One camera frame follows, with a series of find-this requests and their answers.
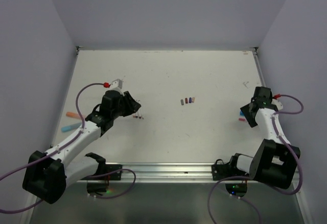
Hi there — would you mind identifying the orange highlighter marker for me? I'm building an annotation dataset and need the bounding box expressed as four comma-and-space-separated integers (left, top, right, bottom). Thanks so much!
66, 112, 85, 120

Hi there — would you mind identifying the blue capped white pen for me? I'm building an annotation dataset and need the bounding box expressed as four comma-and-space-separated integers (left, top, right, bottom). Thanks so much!
137, 100, 143, 119

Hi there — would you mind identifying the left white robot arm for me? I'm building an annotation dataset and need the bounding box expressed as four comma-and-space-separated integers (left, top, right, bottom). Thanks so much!
22, 91, 141, 204

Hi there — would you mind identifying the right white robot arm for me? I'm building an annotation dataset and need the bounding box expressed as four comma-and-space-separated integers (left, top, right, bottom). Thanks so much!
227, 87, 300, 189

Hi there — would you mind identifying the light blue highlighter marker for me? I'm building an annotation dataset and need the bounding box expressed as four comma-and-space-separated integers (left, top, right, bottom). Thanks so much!
61, 122, 82, 133

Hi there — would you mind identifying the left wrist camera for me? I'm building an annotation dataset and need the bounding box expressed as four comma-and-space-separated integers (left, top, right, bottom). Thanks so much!
109, 79, 123, 92

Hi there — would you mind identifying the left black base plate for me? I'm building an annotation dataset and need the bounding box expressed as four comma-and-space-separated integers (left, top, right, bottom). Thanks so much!
82, 164, 123, 181

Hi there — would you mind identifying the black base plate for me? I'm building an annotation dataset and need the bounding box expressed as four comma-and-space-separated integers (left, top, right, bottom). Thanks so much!
82, 164, 123, 181
211, 157, 249, 181

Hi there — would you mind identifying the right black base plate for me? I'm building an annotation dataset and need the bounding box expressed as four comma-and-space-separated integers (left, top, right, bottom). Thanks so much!
211, 157, 249, 181

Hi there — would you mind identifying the aluminium frame rail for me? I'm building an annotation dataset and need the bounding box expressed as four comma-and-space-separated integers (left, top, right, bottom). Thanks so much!
33, 161, 303, 184

